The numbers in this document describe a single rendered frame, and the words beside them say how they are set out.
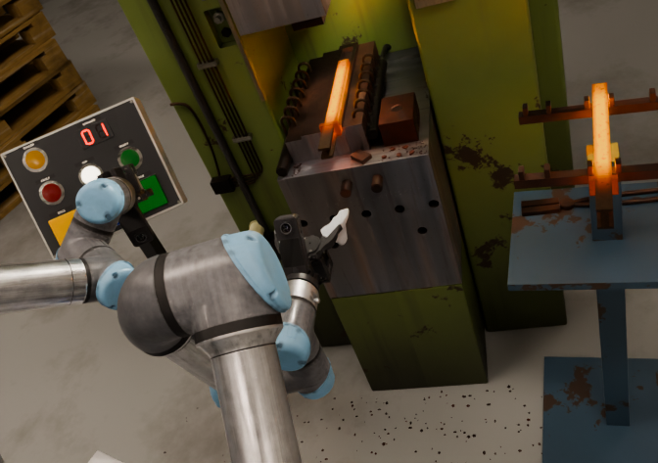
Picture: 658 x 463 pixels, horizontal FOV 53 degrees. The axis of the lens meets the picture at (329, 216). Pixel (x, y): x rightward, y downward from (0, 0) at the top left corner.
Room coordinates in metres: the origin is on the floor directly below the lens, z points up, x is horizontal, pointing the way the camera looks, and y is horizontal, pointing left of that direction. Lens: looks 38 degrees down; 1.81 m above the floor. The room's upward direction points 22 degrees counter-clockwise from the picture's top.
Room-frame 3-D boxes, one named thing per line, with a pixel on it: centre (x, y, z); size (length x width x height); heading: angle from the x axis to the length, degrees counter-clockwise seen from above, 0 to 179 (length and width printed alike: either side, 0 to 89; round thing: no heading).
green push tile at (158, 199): (1.39, 0.38, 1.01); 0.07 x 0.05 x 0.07; 94
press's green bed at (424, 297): (1.56, -0.19, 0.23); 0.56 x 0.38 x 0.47; 159
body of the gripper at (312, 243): (0.95, 0.08, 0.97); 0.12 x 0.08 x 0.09; 158
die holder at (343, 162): (1.56, -0.19, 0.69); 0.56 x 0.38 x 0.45; 159
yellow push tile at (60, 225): (1.37, 0.58, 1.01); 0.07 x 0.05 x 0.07; 94
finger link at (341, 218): (1.02, -0.01, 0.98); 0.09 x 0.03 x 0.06; 122
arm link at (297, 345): (0.81, 0.14, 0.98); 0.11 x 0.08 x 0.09; 158
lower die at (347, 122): (1.57, -0.14, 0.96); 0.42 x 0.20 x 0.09; 159
